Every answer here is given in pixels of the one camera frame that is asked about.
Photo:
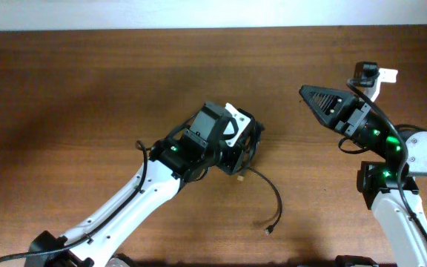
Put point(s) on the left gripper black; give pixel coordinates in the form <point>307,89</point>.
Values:
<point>236,152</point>

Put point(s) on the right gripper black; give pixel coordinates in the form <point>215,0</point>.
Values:
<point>352,119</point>

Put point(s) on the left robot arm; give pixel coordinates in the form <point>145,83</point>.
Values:
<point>216,136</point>

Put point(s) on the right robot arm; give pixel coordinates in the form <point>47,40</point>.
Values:
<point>389,187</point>

